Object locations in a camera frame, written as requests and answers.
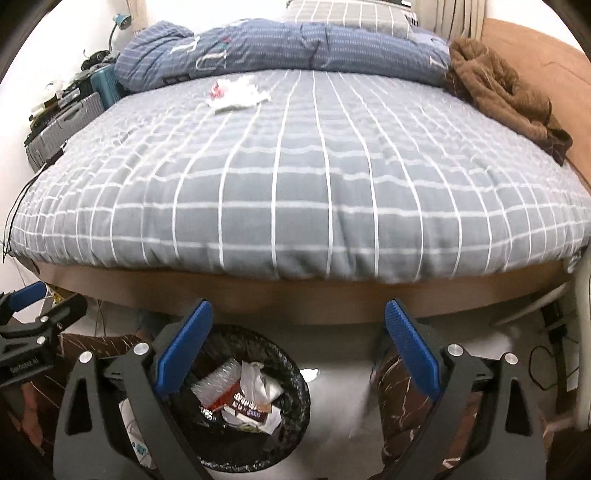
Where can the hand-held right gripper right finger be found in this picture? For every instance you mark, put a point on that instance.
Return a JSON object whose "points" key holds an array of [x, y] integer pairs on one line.
{"points": [[411, 346]]}

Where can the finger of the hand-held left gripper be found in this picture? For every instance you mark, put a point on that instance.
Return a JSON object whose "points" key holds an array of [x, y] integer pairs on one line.
{"points": [[60, 316], [27, 295]]}

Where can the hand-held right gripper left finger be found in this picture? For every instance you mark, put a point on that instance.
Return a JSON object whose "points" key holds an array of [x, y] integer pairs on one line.
{"points": [[184, 341]]}

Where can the black lined trash bin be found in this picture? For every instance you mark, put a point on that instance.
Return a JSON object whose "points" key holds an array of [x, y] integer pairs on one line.
{"points": [[284, 369]]}

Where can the person's left patterned pants leg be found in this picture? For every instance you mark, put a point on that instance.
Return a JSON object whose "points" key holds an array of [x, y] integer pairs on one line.
{"points": [[106, 344]]}

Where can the person's patterned pants leg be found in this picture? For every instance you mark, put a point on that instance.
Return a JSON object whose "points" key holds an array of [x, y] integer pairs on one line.
{"points": [[106, 344], [401, 406]]}

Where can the person's right patterned pants leg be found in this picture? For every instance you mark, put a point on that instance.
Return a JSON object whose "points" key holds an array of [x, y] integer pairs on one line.
{"points": [[401, 406]]}

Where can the crumpled white wrapper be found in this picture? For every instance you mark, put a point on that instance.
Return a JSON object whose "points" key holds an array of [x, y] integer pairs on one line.
{"points": [[258, 381]]}

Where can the white paper scrap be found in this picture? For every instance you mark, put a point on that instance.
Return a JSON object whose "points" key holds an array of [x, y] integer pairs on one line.
{"points": [[309, 374]]}

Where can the white paper with blue print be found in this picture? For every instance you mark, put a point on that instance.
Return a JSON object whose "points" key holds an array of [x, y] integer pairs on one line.
{"points": [[136, 438]]}

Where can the black power adapter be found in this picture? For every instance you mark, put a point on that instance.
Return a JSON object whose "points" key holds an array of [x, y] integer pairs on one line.
{"points": [[55, 156]]}

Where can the grey suitcase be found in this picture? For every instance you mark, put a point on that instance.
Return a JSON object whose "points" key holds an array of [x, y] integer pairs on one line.
{"points": [[64, 124]]}

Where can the bed with grey checked sheet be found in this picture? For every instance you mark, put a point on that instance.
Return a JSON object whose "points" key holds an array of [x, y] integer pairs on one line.
{"points": [[323, 184]]}

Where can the white object on suitcase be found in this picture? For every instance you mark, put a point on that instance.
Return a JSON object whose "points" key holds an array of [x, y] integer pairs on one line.
{"points": [[54, 92]]}

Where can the teal suitcase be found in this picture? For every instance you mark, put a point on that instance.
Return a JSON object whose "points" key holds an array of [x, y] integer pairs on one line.
{"points": [[106, 85]]}

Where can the white plastic bag with barcode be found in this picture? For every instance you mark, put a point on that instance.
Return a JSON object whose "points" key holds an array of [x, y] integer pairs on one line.
{"points": [[231, 105]]}

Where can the black clutter on suitcase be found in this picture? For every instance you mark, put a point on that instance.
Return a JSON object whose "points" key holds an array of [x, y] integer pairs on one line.
{"points": [[97, 60]]}

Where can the brown fleece garment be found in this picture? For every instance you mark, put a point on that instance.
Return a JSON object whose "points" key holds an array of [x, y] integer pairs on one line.
{"points": [[498, 87]]}

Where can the blue desk lamp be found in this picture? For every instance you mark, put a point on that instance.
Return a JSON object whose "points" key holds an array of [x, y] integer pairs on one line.
{"points": [[121, 21]]}

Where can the blue striped duvet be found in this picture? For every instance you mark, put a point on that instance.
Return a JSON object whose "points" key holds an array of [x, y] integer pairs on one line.
{"points": [[277, 46]]}

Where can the wooden headboard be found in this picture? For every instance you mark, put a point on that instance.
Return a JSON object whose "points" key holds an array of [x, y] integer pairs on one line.
{"points": [[545, 55]]}

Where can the beige curtain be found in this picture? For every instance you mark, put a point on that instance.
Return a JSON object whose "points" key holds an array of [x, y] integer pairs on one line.
{"points": [[457, 16]]}

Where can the grey checked pillow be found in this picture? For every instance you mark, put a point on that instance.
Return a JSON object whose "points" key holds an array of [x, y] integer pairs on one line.
{"points": [[346, 14]]}

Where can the wooden bed frame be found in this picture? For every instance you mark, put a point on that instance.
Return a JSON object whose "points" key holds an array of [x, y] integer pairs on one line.
{"points": [[300, 300]]}

